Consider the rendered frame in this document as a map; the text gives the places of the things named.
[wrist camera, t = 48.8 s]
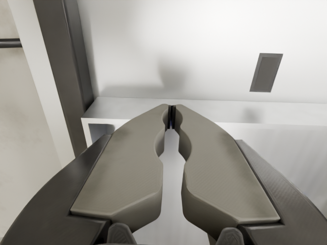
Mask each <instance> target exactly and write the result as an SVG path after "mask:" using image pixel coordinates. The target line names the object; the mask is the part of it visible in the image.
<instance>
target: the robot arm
mask: <svg viewBox="0 0 327 245"><path fill-rule="evenodd" d="M170 117H171V122H172V129H174V130H175V131H176V132H177V133H178V135H179V136H180V137H179V148H178V152H179V153H180V154H181V155H182V157H183V158H184V160H185V162H186V163H185V164H184V169H183V177H182V189H181V198H182V211H183V215H184V217H185V218H186V220H187V221H188V222H190V223H192V224H193V225H195V226H197V227H198V228H200V229H201V230H203V231H205V232H206V233H207V235H208V239H209V244H210V245H327V219H326V217H324V215H323V214H322V213H321V212H320V211H319V209H318V208H317V207H316V206H315V205H314V204H313V203H312V202H311V201H310V200H309V198H308V197H307V196H306V195H305V194H304V193H303V192H302V191H301V190H300V189H298V188H297V187H296V186H295V185H294V184H293V183H292V182H291V181H290V180H288V179H287V178H286V177H285V176H284V175H283V174H282V173H280V172H279V171H278V170H277V169H276V168H275V167H273V166H272V165H271V164H270V163H269V162H268V161H266V160H265V159H264V158H263V157H262V156H261V155H260V154H259V153H257V152H256V151H255V150H254V149H253V148H252V147H250V146H249V145H248V144H247V143H246V142H245V141H243V140H236V139H234V138H233V137H232V136H231V135H230V134H229V133H227V132H226V131H225V130H224V129H223V128H221V127H220V126H219V125H217V124H216V123H214V122H213V121H211V120H209V119H208V118H206V117H204V116H202V115H201V114H199V113H197V112H195V111H193V110H191V109H189V108H188V107H186V106H184V105H182V104H177V105H168V104H161V105H159V106H157V107H155V108H153V109H151V110H149V111H147V112H145V113H143V114H141V115H139V116H137V117H135V118H133V119H131V120H129V121H128V122H126V123H125V124H123V125H122V126H120V127H119V128H118V129H117V130H115V131H114V132H113V133H112V134H111V135H103V136H102V137H100V138H99V139H98V140H97V141H96V142H94V143H93V144H92V145H91V146H90V147H88V148H87V149H86V150H85V151H83V152H82V153H81V154H80V155H79V156H77V157H76V158H75V159H74V160H72V161H71V162H70V163H69V164H68V165H66V166H65V167H64V168H63V169H62V170H60V171H59V172H58V173H57V174H55V175H54V176H53V177H52V178H51V179H50V180H49V181H48V182H47V183H46V184H45V185H44V186H43V187H42V188H41V189H40V190H39V191H38V192H37V193H36V194H35V195H34V196H33V198H32V199H31V200H30V201H29V202H28V203H27V205H26V206H25V207H24V208H23V210H22V211H21V212H20V214H19V215H18V216H17V218H16V219H15V220H14V222H13V223H12V225H11V226H10V227H9V229H8V231H7V232H6V234H5V236H4V237H3V239H2V241H1V242H0V245H138V244H137V243H136V241H135V239H134V237H133V235H132V234H133V233H134V232H135V231H137V230H139V229H140V228H142V227H144V226H146V225H148V224H149V223H151V222H153V221H155V220H156V219H157V218H158V217H159V216H160V214H161V206H162V194H163V169H164V166H163V163H162V162H161V160H160V159H159V156H160V155H161V154H162V153H163V152H164V135H165V132H166V131H167V129H170Z"/></svg>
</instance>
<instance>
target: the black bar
mask: <svg viewBox="0 0 327 245"><path fill-rule="evenodd" d="M33 3H34V7H35V10H36V15H37V19H38V22H39V26H40V29H41V33H42V37H43V40H44V44H45V48H46V52H47V55H48V59H49V62H50V66H51V70H52V73H53V77H54V82H55V85H56V89H57V93H58V96H59V100H60V104H61V107H62V111H63V115H64V118H65V122H66V126H67V130H68V133H69V136H70V140H71V144H72V148H73V152H74V156H75V158H76V157H77V156H79V155H80V154H81V153H82V152H83V151H85V150H86V149H87V148H88V147H87V142H86V138H85V134H84V129H83V125H82V121H81V117H82V116H83V115H84V113H85V112H86V111H87V110H88V108H89V107H90V106H91V104H92V103H93V102H94V98H93V92H92V86H91V79H90V73H89V67H88V61H87V55H86V50H85V44H84V38H83V32H82V27H81V21H80V15H79V9H78V4H77V0H33Z"/></svg>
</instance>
